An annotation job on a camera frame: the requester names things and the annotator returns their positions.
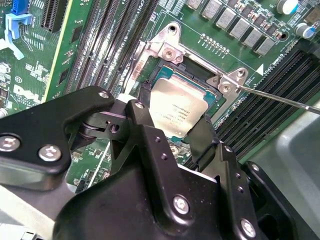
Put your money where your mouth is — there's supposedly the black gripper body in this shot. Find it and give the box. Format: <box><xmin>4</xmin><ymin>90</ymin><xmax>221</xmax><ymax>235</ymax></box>
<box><xmin>53</xmin><ymin>163</ymin><xmax>237</xmax><ymax>240</ymax></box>

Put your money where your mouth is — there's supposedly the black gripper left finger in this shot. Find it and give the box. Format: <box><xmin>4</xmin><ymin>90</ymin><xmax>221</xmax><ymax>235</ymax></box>
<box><xmin>0</xmin><ymin>81</ymin><xmax>195</xmax><ymax>224</ymax></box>

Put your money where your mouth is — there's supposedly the metal locking lever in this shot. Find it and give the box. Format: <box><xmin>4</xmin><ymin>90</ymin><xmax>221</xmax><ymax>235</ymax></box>
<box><xmin>234</xmin><ymin>84</ymin><xmax>320</xmax><ymax>114</ymax></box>

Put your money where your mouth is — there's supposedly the silver CPU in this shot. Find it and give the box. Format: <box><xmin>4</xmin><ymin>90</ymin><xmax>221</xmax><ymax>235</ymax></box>
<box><xmin>146</xmin><ymin>65</ymin><xmax>219</xmax><ymax>145</ymax></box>

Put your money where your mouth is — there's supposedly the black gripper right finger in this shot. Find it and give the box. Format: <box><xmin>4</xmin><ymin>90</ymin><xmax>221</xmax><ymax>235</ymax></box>
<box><xmin>188</xmin><ymin>114</ymin><xmax>308</xmax><ymax>240</ymax></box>

